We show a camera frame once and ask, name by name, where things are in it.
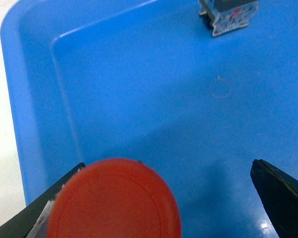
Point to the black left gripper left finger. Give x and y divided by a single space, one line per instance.
21 224

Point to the red mushroom push button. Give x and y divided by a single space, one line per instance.
115 198

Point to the green mushroom push button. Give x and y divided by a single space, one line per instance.
227 15

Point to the blue plastic tray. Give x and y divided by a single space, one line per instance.
146 80

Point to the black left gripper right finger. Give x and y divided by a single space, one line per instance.
278 192

